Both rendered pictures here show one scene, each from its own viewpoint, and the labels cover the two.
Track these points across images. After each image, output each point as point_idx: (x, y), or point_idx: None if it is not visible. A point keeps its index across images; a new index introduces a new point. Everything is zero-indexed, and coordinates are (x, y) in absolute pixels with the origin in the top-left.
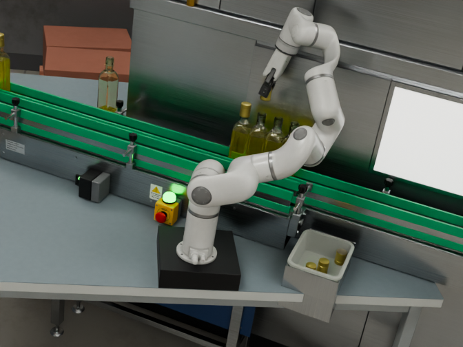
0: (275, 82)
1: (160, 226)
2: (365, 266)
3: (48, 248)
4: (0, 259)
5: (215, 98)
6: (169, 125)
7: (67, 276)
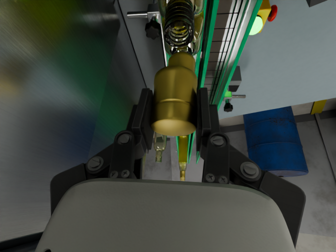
0: (133, 135)
1: (311, 3)
2: None
3: (317, 63)
4: (330, 78)
5: (119, 100)
6: (142, 87)
7: None
